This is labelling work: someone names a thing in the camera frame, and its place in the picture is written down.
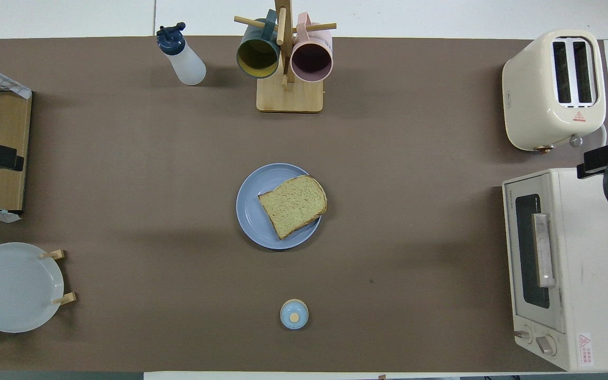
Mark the white squeeze bottle blue cap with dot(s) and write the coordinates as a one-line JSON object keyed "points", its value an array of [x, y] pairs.
{"points": [[188, 66]]}

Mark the toasted bread slice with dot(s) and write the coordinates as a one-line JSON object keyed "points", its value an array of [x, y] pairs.
{"points": [[293, 206]]}

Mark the grey plate in rack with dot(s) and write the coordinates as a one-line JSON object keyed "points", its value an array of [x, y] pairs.
{"points": [[13, 287]]}

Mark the wooden plate rack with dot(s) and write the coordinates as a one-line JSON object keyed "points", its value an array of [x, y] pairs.
{"points": [[66, 298]]}

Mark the blue round dinner plate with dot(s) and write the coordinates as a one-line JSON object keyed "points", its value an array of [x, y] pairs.
{"points": [[254, 221]]}

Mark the small blue seasoning shaker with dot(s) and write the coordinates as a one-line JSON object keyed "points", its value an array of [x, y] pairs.
{"points": [[294, 314]]}

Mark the cream two-slot toaster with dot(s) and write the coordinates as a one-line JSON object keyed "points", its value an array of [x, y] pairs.
{"points": [[531, 95]]}

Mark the brown table mat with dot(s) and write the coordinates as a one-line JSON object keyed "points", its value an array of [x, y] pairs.
{"points": [[124, 184]]}

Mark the white toaster oven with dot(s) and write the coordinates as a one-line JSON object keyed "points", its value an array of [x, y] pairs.
{"points": [[589, 316]]}

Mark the dark green mug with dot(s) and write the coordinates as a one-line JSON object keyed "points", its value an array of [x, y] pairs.
{"points": [[258, 55]]}

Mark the pink mug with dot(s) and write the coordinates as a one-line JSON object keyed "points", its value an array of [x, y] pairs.
{"points": [[312, 60]]}

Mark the wooden mug tree stand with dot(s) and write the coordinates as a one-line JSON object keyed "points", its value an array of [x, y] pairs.
{"points": [[289, 97]]}

